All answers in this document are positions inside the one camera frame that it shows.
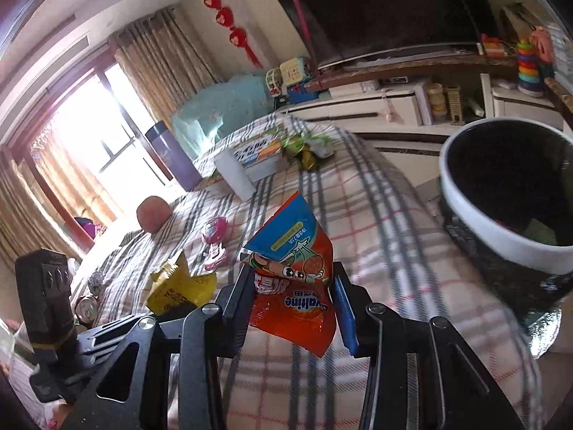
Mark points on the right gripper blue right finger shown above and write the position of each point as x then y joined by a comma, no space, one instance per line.
350,304

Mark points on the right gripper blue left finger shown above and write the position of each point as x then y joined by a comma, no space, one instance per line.
236,304

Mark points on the yellow snack wrapper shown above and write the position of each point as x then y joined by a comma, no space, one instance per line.
172,286

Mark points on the orange Ovaltine snack bag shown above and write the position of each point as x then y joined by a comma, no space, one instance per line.
293,261

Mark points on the pink candy wrapper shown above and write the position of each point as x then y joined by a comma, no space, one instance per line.
213,233

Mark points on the white foam block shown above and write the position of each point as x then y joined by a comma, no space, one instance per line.
234,174

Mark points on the black white trash bin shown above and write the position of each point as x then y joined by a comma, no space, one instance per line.
506,200

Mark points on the crushed red soda can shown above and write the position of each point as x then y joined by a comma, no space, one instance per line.
86,310

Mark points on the plaid checkered blanket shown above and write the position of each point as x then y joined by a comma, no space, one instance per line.
387,241

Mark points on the red peach fruit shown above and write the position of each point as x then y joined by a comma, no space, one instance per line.
152,214

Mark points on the children's picture book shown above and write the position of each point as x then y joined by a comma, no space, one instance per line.
260,156

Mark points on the green snack wrapper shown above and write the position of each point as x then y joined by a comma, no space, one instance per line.
308,150

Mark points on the purple thermos bottle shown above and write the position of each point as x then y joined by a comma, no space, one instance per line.
173,156

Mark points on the teal floral covered furniture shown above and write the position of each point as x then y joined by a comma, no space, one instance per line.
218,110

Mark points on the white tv cabinet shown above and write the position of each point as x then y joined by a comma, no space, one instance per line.
398,121

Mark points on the yellow toy telephone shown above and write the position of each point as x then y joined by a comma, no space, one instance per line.
296,70

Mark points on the beige window curtain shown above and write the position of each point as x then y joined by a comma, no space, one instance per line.
165,60

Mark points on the left red heart garland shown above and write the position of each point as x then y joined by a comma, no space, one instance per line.
238,36

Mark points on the large black television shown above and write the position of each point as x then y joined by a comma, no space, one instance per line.
340,31

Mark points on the rainbow stacking ring toy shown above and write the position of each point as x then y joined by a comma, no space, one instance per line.
528,75

